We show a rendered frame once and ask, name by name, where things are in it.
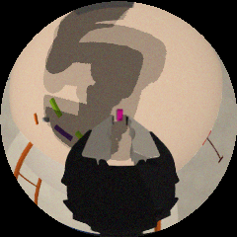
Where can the olive green rod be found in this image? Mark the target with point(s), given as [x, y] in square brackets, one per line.
[78, 134]

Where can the purple rod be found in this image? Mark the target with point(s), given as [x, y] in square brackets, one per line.
[63, 132]

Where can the magenta rod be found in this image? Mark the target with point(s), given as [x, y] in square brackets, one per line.
[120, 112]

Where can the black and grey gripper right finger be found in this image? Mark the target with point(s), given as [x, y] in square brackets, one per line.
[147, 146]

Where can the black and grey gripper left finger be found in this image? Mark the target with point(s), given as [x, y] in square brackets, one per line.
[90, 148]

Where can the lime green rod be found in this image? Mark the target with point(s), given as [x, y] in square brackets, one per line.
[55, 107]

